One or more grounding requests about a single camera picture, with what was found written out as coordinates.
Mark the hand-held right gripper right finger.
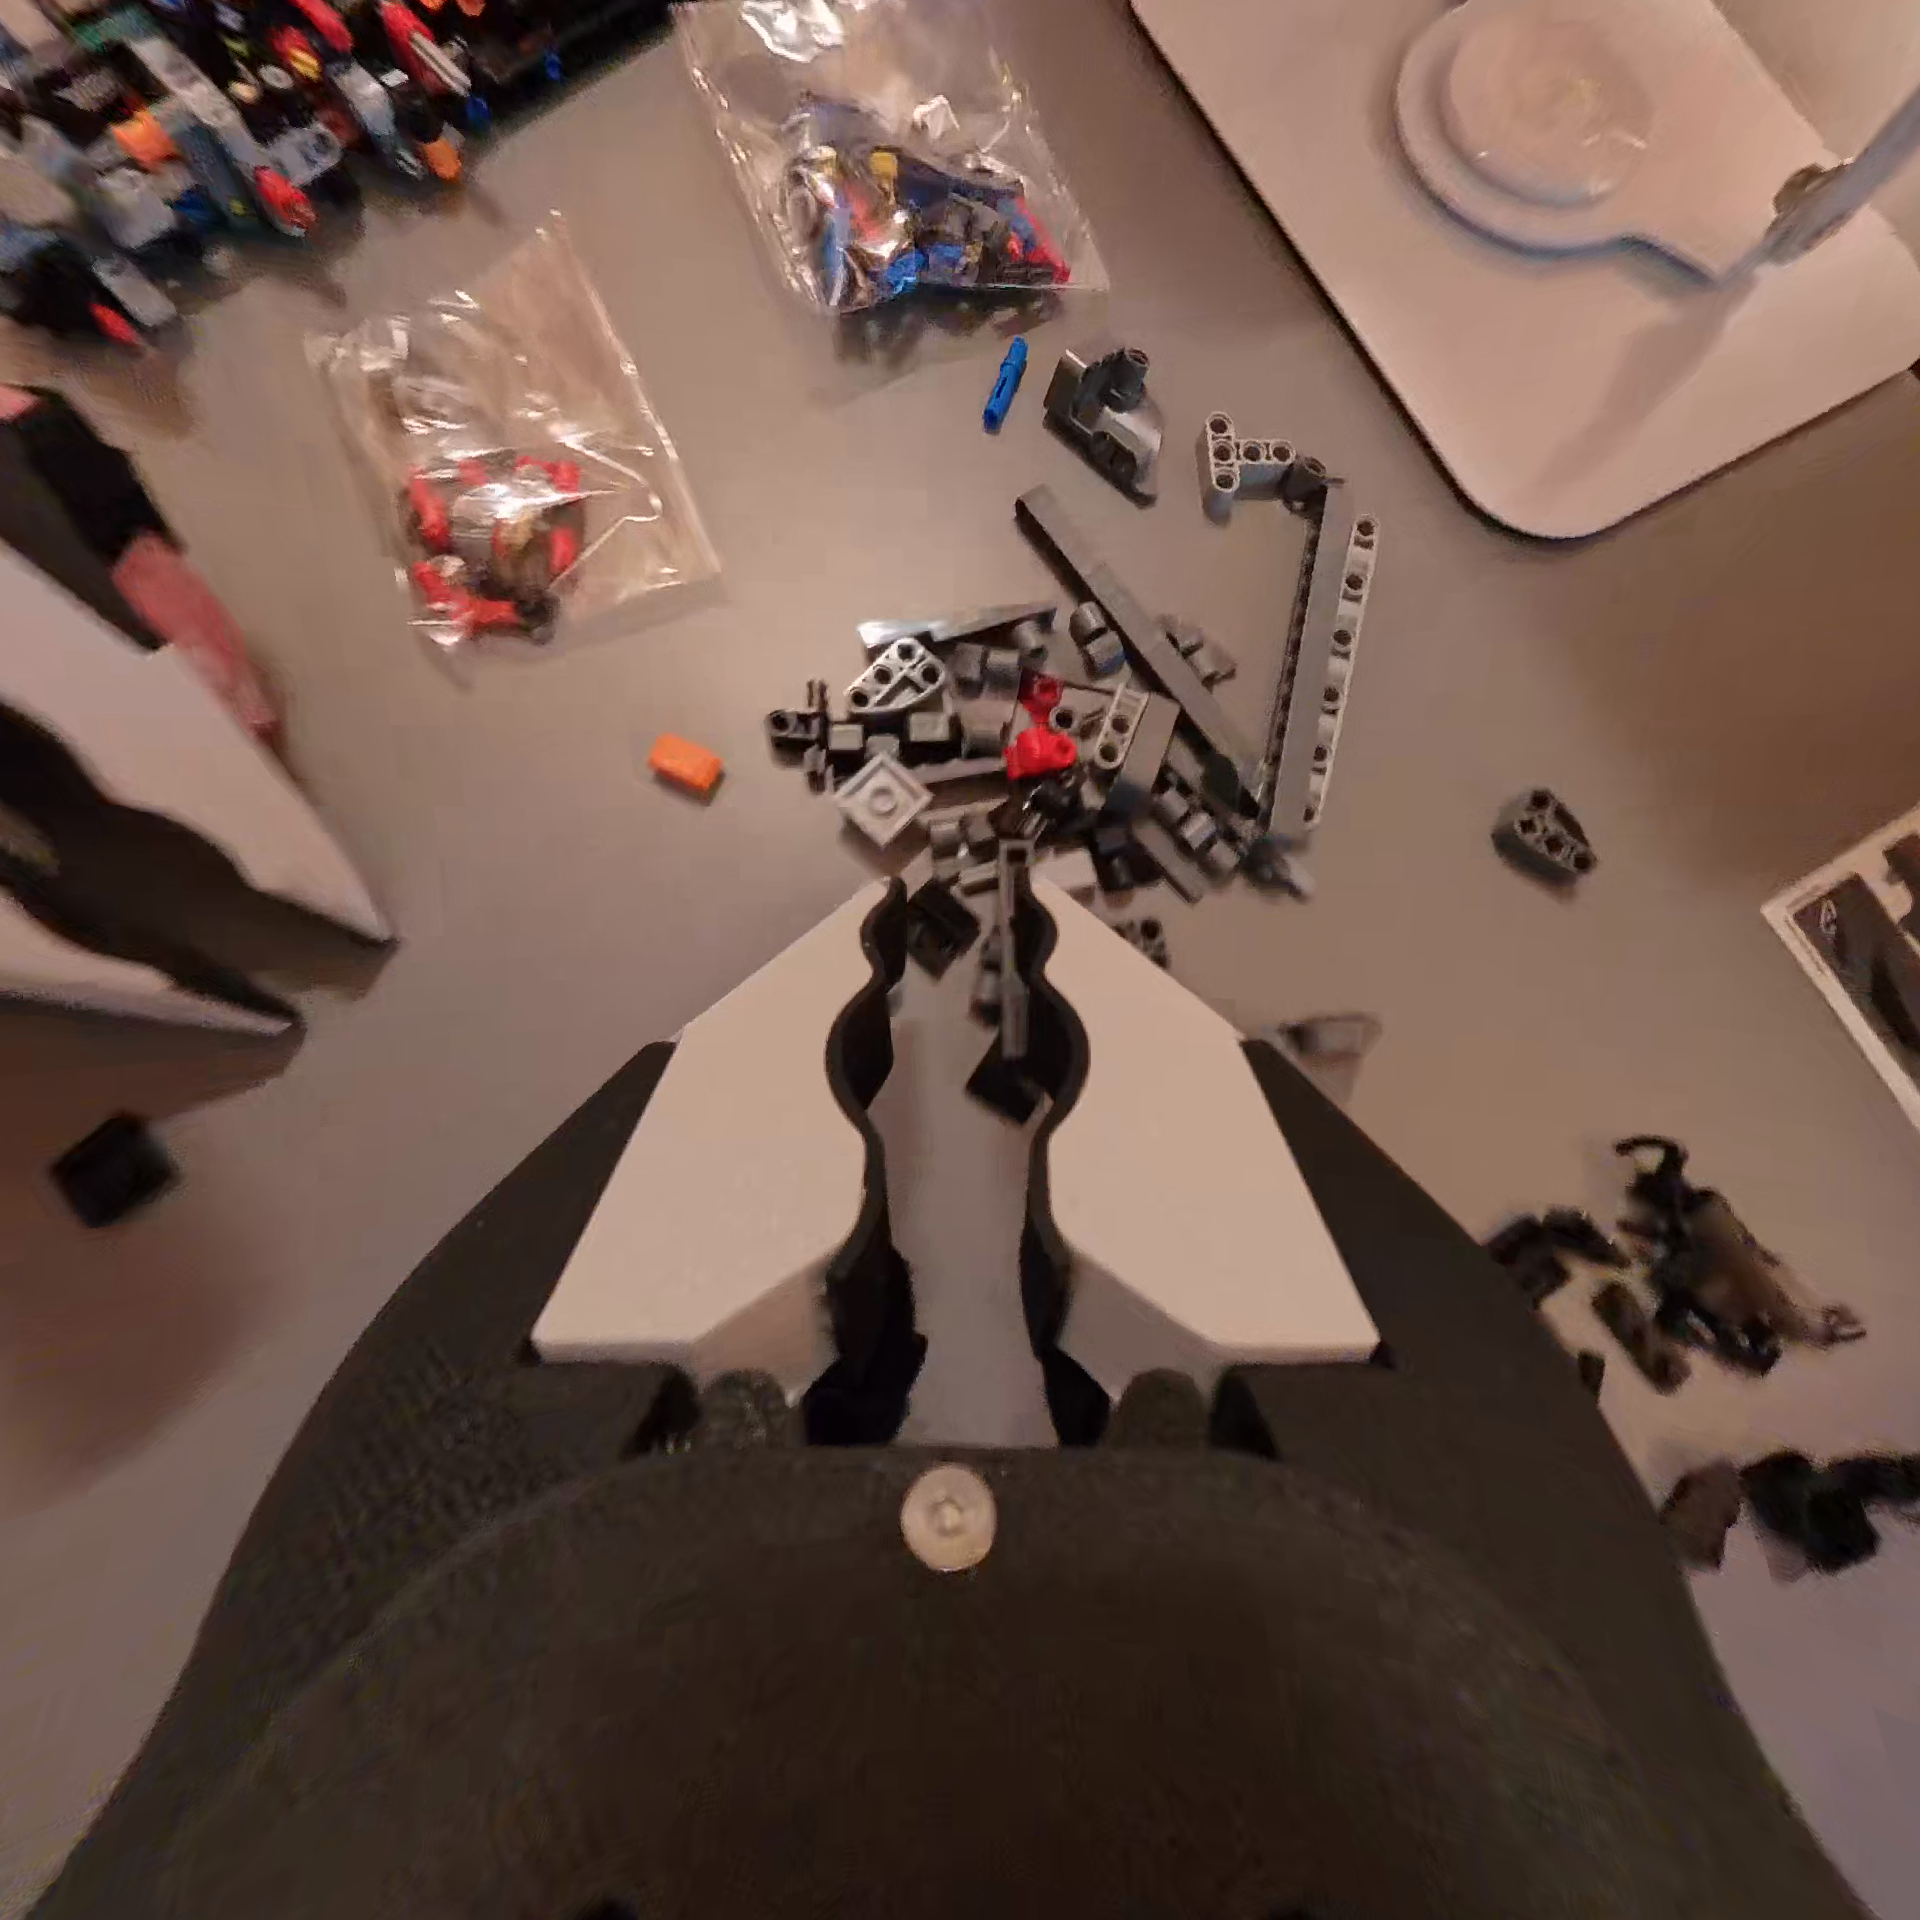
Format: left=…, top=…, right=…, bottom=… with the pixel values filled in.
left=1026, top=874, right=1380, bottom=1445

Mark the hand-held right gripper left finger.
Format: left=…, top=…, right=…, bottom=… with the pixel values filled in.
left=531, top=877, right=931, bottom=1445

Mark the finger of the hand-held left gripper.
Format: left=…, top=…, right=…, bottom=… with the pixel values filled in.
left=0, top=811, right=299, bottom=1042
left=0, top=542, right=395, bottom=949

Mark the light grey long lego beam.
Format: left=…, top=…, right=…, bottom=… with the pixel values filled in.
left=1294, top=513, right=1380, bottom=833

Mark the pile of grey lego pieces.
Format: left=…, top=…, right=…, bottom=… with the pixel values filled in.
left=763, top=480, right=1380, bottom=1121

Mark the black square lego tile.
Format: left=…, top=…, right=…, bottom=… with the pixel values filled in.
left=52, top=1117, right=184, bottom=1227

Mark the partly built lego vehicle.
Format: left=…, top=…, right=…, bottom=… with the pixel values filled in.
left=0, top=0, right=663, bottom=338

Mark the dark grey thick lego liftarm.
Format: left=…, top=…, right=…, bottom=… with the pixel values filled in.
left=1492, top=787, right=1598, bottom=888

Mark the black lego subassembly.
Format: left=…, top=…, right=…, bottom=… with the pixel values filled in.
left=1485, top=1135, right=1920, bottom=1578

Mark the person's left hand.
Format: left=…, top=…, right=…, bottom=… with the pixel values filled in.
left=116, top=536, right=286, bottom=748

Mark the plastic bag of red pins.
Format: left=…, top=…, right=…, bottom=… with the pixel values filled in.
left=306, top=224, right=723, bottom=649

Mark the grey block with pin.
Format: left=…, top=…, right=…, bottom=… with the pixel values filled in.
left=1043, top=349, right=1164, bottom=498

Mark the plastic bag of blue pins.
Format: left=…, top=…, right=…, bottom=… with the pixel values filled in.
left=682, top=0, right=1113, bottom=322

